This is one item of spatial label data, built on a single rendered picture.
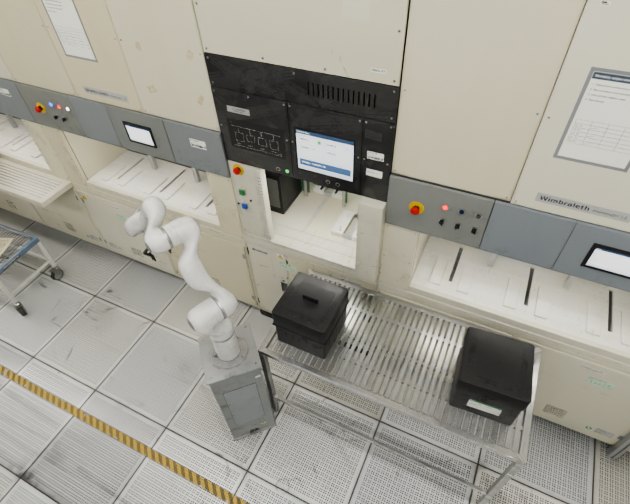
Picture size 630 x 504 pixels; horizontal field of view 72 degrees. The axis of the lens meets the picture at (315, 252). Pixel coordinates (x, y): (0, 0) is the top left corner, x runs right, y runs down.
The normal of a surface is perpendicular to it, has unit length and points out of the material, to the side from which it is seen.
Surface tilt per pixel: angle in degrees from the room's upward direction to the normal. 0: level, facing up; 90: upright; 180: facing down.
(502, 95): 90
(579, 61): 90
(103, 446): 0
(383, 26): 89
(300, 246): 0
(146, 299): 0
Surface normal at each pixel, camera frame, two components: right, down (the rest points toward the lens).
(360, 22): -0.43, 0.65
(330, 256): -0.04, -0.68
